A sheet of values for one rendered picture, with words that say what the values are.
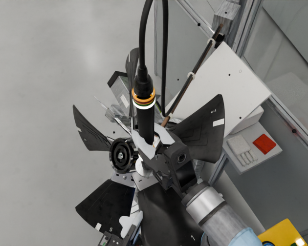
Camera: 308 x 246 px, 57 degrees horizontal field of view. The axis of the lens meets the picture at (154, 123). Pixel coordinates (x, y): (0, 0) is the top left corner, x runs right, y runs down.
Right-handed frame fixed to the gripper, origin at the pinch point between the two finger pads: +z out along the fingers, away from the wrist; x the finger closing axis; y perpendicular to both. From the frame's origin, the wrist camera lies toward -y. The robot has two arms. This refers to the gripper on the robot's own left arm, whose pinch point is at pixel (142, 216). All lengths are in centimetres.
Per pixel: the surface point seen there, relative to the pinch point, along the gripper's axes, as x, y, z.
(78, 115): 0.2, 40.5, 24.8
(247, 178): 92, -29, 68
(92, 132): 2.2, 32.3, 21.0
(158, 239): 1.6, -7.0, -3.6
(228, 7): -23, -1, 75
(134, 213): 109, 33, 21
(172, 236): 1.4, -10.6, -1.3
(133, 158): -8.5, 8.6, 13.2
